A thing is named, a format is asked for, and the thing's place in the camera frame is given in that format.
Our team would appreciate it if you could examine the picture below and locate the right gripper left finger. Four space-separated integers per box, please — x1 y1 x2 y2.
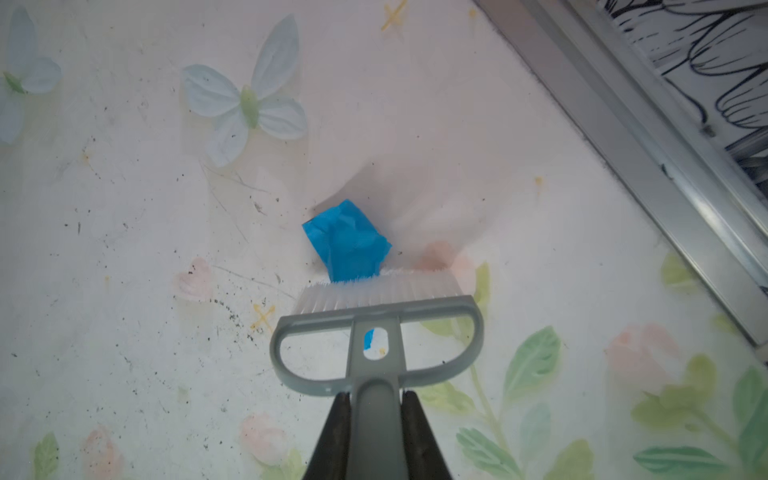
302 392 352 480

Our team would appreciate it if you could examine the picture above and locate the aluminium rail frame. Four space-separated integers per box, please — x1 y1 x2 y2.
479 1 767 348

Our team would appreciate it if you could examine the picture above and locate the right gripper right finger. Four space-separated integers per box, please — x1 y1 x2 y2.
401 390 452 480

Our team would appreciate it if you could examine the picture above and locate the grey-green hand brush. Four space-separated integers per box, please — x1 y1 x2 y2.
269 269 484 479

